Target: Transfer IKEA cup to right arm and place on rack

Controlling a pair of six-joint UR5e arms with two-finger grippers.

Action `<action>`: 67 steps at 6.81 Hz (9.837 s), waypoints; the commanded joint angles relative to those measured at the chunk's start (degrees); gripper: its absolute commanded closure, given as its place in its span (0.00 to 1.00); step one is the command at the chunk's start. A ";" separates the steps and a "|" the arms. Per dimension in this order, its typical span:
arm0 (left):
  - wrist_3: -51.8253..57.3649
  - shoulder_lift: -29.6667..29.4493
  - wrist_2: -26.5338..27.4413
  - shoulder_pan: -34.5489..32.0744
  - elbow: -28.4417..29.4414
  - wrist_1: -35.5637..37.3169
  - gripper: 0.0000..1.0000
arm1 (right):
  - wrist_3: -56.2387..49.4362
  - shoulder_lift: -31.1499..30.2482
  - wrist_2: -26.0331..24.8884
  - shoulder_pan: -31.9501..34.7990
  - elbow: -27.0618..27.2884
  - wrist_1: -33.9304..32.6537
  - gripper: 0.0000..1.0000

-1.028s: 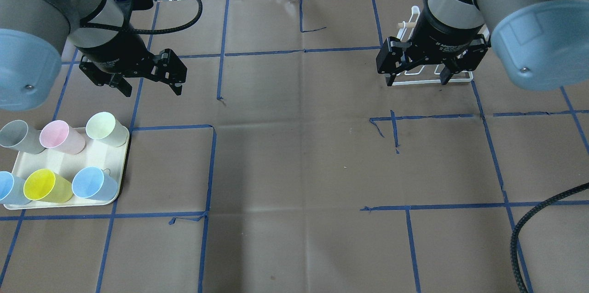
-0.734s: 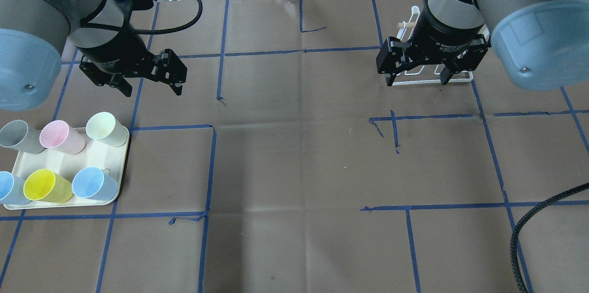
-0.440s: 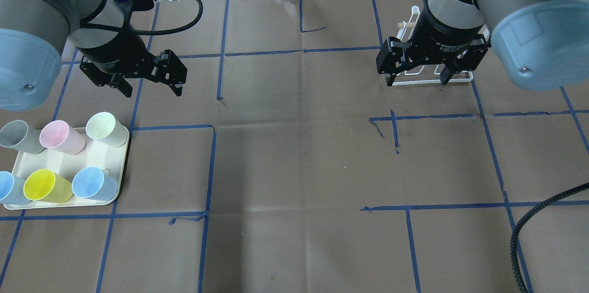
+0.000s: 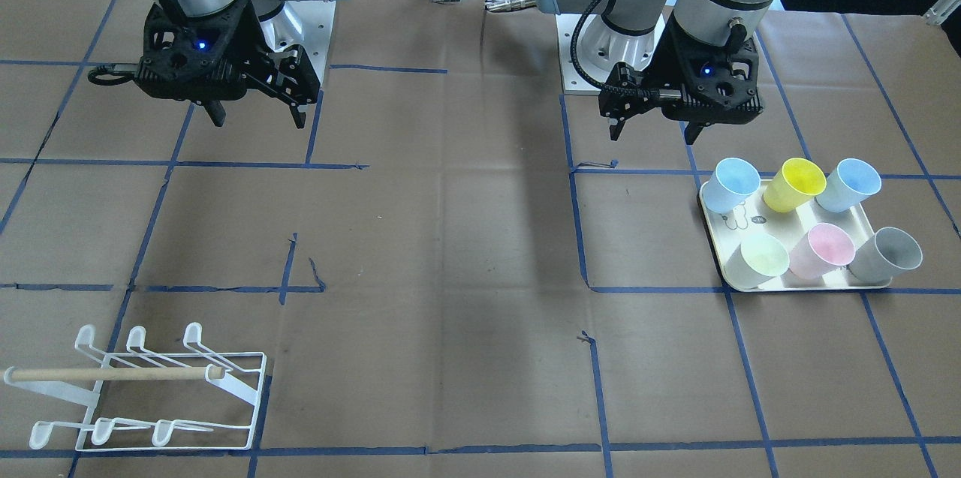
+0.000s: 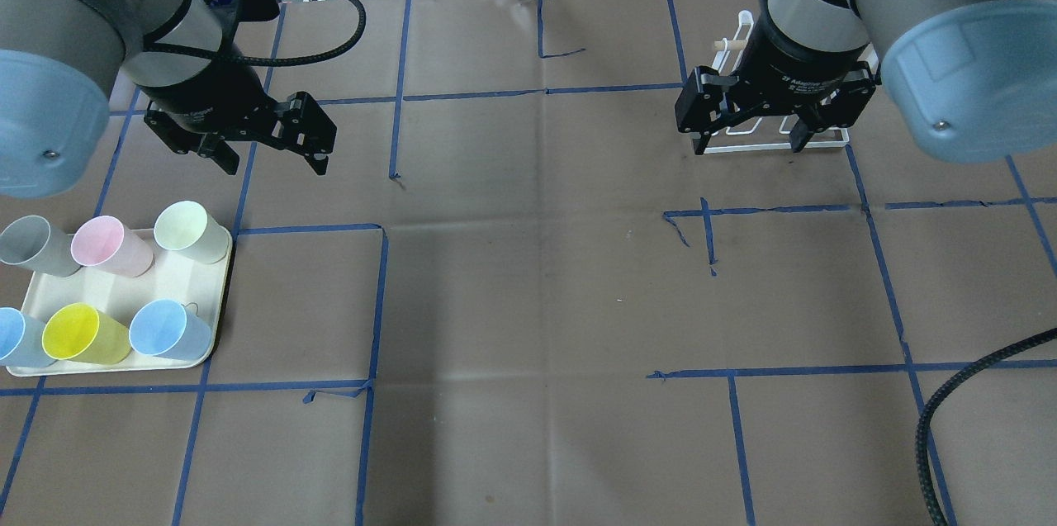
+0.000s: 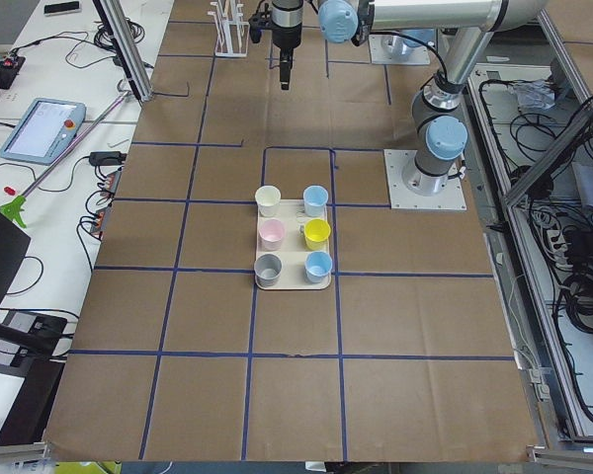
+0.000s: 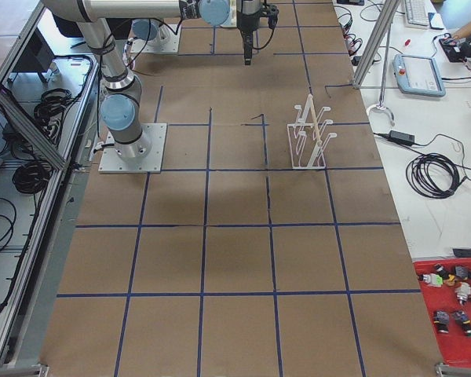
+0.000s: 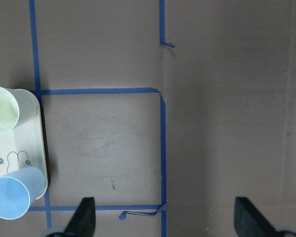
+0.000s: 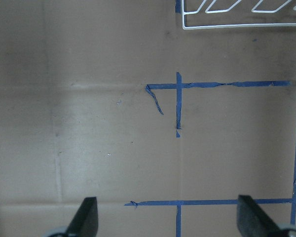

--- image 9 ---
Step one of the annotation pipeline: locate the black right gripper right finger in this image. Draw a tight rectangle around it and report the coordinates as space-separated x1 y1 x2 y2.
237 195 286 237

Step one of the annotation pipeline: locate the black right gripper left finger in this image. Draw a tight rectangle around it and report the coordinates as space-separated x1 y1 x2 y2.
65 197 99 237

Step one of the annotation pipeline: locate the white wire cup rack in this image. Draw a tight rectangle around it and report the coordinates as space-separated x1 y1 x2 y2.
176 0 296 30

